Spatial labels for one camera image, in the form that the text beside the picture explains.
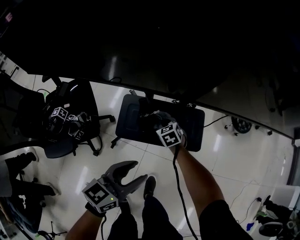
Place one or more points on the black mesh office chair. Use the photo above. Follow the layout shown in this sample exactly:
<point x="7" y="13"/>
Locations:
<point x="58" y="147"/>

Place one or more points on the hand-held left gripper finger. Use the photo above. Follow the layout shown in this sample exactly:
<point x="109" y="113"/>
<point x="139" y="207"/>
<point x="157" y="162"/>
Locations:
<point x="118" y="169"/>
<point x="134" y="185"/>

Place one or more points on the person's black shirt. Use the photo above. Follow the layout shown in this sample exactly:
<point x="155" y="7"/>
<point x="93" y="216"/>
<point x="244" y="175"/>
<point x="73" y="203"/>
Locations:
<point x="222" y="222"/>

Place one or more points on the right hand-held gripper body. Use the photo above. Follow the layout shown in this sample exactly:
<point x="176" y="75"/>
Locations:
<point x="170" y="137"/>

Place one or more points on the small blue object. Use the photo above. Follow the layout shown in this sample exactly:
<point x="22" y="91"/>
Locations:
<point x="250" y="227"/>

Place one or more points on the person's left forearm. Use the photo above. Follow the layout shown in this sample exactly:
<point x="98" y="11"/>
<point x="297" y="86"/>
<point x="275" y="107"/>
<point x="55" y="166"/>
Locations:
<point x="82" y="227"/>

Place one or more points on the small black monitor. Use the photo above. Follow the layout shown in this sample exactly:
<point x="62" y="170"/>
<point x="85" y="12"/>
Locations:
<point x="63" y="88"/>

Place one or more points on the grey oval chair back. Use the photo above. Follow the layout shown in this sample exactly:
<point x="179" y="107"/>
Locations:
<point x="270" y="229"/>

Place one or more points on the black tripod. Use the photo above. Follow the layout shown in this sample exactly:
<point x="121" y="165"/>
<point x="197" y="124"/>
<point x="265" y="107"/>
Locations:
<point x="51" y="233"/>

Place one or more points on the small green object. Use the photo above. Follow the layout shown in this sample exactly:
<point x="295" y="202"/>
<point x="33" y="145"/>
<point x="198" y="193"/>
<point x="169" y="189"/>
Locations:
<point x="261" y="213"/>

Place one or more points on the person's dark trousers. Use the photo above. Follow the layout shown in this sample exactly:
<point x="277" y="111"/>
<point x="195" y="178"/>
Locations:
<point x="157" y="220"/>

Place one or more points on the white storage box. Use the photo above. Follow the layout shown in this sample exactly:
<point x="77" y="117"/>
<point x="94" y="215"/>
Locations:
<point x="284" y="195"/>

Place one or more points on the person's right forearm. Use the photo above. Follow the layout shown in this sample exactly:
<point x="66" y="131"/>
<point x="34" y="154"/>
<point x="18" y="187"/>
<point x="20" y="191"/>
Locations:
<point x="199" y="180"/>

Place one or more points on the person's right black shoe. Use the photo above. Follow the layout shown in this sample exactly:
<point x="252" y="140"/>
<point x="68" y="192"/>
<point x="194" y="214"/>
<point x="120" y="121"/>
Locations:
<point x="150" y="187"/>

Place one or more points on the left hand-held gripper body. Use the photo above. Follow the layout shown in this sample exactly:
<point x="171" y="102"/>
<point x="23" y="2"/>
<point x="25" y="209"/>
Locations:
<point x="96" y="195"/>

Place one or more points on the large black television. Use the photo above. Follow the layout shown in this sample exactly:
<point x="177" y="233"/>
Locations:
<point x="152" y="35"/>

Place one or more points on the black TV stand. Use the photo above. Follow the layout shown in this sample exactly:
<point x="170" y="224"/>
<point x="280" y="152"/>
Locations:
<point x="189" y="126"/>

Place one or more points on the dark framed glass door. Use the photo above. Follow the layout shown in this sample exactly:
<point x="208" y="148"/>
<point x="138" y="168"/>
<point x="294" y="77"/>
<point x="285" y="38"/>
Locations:
<point x="294" y="164"/>

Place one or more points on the round black rolling stool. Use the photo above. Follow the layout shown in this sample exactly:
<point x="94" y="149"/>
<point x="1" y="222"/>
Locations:
<point x="241" y="124"/>

